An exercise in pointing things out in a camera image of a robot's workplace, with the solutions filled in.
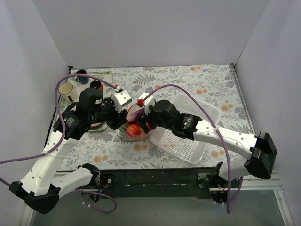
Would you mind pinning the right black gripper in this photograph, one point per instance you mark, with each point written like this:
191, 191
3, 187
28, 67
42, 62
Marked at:
146, 118

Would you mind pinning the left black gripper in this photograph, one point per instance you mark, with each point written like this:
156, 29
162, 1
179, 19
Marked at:
117, 118

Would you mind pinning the red fake apple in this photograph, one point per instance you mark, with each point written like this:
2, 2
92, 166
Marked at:
134, 131

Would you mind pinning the clear zip top bag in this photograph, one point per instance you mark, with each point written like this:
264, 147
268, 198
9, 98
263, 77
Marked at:
131, 119

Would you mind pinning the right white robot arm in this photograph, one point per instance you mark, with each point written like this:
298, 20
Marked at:
258, 152

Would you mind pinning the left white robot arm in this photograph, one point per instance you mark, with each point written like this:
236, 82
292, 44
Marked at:
38, 188

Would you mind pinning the brown orange small cup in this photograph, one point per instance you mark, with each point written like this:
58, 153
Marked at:
97, 85

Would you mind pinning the leaf patterned serving tray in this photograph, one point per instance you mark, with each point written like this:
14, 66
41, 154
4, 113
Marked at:
106, 76

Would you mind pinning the dark blue mug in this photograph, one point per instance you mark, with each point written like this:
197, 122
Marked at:
82, 79

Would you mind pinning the red rimmed plate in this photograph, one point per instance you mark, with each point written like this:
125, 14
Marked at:
95, 125

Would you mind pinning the cream enamel mug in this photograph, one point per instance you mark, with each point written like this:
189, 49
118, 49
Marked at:
68, 92

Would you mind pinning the white perforated plastic basket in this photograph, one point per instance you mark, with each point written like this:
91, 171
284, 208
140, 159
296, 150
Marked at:
184, 149

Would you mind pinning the floral patterned tablecloth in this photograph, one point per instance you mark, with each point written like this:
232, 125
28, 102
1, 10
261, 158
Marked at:
212, 84

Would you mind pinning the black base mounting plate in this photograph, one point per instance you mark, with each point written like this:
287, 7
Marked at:
173, 182

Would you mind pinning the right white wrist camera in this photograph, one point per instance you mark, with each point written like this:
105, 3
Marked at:
146, 100

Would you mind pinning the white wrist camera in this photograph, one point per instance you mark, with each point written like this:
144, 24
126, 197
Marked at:
120, 98
146, 100

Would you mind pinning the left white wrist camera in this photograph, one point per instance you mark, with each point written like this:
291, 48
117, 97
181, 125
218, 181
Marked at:
120, 98

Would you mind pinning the aluminium frame rail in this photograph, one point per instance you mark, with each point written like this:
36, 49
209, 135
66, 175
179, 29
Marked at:
253, 183

